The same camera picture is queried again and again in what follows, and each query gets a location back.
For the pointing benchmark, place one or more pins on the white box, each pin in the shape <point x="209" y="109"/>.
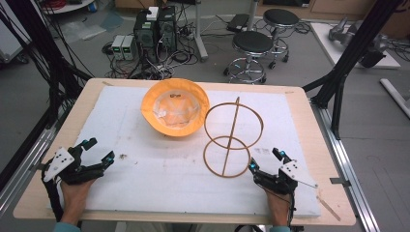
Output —
<point x="152" y="13"/>

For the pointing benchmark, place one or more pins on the clear plastic sheet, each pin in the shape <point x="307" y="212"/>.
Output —
<point x="82" y="30"/>

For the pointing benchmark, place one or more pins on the black flat case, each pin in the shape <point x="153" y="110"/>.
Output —
<point x="238" y="22"/>

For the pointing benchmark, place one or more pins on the grey metal pole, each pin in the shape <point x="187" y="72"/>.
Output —
<point x="253" y="14"/>

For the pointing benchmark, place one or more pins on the thin wooden stick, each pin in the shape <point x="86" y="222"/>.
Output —
<point x="328" y="208"/>

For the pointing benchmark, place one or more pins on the grey power supply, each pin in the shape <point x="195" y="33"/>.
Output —
<point x="130" y="48"/>
<point x="117" y="47"/>

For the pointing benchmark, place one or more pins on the person's right hand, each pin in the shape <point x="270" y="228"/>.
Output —
<point x="278" y="206"/>

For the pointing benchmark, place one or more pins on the grey desk leg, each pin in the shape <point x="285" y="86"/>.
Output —
<point x="200" y="35"/>

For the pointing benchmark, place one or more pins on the white board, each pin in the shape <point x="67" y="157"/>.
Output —
<point x="328" y="45"/>

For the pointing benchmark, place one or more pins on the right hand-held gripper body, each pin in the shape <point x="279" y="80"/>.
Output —
<point x="285" y="179"/>

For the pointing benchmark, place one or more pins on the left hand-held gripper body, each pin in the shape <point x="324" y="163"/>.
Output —
<point x="69" y="172"/>

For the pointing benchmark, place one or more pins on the white foam mat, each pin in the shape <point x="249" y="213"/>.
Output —
<point x="161" y="180"/>

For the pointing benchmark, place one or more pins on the black round stool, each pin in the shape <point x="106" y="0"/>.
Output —
<point x="252" y="43"/>
<point x="281" y="17"/>

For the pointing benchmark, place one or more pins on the white pipe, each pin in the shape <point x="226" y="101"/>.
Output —
<point x="395" y="96"/>

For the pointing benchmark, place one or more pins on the white round table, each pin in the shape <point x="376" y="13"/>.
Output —
<point x="69" y="6"/>

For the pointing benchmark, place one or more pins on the orange bucket hat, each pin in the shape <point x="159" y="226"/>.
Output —
<point x="175" y="108"/>

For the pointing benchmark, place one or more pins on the person's left hand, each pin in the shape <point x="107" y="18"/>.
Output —
<point x="75" y="196"/>

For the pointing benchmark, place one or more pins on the black frame strut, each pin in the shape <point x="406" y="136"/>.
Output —
<point x="354" y="51"/>

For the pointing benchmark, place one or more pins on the aluminium table rail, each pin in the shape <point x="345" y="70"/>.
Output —
<point x="351" y="180"/>
<point x="29" y="164"/>

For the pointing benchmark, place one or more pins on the black computer tower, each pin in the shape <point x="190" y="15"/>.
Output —
<point x="145" y="35"/>
<point x="167" y="30"/>

